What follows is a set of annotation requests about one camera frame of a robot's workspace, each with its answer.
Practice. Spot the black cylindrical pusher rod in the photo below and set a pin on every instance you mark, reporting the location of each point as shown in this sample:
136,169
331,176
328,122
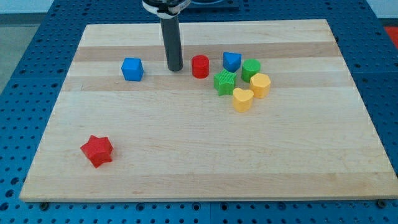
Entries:
172,43

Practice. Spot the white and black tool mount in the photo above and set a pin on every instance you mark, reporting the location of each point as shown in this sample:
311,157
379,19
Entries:
165,9

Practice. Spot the blue triangle block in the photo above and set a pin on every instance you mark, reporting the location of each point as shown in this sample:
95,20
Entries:
231,61

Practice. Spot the red cylinder block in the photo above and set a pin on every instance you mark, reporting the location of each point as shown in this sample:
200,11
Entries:
200,66

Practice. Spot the blue cube block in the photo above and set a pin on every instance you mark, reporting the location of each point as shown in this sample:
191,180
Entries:
132,69

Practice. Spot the green star block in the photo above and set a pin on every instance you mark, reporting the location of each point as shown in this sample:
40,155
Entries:
225,82

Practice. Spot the green cylinder block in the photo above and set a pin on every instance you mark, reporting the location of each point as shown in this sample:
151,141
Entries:
250,67

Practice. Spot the yellow heart block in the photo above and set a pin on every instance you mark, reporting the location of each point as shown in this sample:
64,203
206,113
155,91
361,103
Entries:
242,99

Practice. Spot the yellow hexagon block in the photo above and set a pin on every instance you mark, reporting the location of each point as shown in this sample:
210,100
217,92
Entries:
260,85

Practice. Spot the wooden board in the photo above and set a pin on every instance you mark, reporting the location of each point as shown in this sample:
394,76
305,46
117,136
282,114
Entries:
175,139

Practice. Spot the red star block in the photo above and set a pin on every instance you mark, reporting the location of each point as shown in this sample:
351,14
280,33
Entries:
98,150

